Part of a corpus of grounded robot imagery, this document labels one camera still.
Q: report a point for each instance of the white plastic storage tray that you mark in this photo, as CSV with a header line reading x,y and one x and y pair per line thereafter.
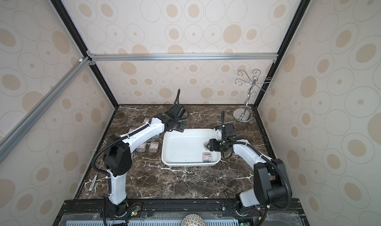
x,y
187,148

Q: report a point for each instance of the black corner frame post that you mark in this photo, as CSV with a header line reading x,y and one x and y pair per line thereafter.
x,y
300,11
78,40

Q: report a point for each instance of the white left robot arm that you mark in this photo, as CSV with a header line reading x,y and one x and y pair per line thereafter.
x,y
119,149

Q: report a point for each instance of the diagonal aluminium rail left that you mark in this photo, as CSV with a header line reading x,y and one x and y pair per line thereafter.
x,y
24,126

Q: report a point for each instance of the metal mesh ball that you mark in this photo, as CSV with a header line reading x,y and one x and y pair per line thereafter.
x,y
192,220

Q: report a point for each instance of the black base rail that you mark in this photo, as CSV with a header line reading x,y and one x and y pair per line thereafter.
x,y
171,212

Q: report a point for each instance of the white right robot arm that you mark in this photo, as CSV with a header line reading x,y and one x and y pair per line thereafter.
x,y
271,184

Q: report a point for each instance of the black corner frame post right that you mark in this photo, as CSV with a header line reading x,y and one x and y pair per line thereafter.
x,y
300,11

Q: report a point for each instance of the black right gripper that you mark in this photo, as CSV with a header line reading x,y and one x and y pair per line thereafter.
x,y
213,144

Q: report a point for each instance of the silver wire hook stand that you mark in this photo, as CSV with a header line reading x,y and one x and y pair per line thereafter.
x,y
243,114

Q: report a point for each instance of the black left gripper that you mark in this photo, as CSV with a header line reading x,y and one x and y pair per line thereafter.
x,y
183,127

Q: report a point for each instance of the horizontal aluminium rail back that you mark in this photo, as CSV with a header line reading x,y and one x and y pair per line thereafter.
x,y
184,57

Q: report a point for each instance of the black corner frame post left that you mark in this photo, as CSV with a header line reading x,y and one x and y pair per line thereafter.
x,y
78,40

